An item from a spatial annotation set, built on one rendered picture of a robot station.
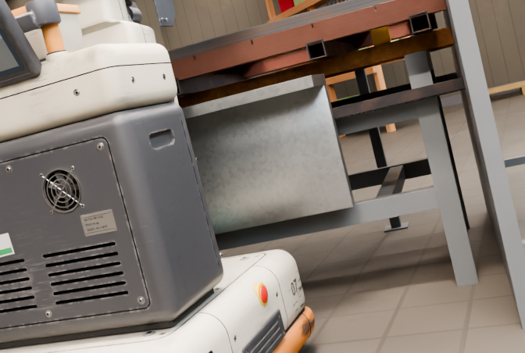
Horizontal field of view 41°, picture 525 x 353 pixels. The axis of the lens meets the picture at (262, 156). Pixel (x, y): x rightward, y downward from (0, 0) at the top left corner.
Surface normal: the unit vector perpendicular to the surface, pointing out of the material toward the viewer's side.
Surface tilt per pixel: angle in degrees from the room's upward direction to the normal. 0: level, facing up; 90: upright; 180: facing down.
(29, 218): 90
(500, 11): 90
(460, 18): 90
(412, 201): 90
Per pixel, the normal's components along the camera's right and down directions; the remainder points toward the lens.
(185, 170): 0.91, -0.20
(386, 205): -0.25, 0.13
